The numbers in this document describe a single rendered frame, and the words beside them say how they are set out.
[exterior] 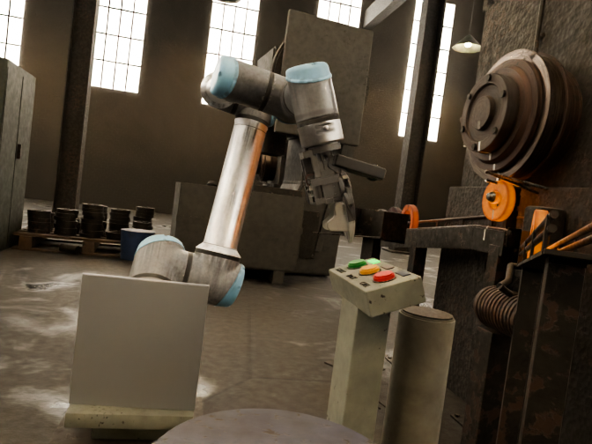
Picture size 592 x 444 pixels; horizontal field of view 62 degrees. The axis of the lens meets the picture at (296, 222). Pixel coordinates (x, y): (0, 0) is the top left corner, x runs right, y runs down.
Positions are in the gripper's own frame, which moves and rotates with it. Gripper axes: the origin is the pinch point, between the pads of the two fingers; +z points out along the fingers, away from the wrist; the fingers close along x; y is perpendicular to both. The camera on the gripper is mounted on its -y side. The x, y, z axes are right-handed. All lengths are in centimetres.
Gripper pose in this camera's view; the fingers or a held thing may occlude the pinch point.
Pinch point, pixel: (351, 236)
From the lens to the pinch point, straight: 106.5
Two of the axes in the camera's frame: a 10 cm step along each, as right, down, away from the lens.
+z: 2.2, 9.7, 1.1
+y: -9.5, 2.3, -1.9
